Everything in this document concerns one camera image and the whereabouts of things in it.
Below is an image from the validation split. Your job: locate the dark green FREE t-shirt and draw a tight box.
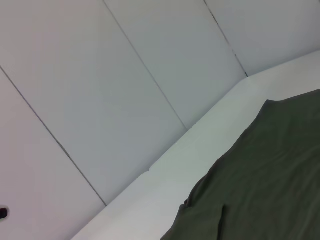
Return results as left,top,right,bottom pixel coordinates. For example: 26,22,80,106
159,88,320,240

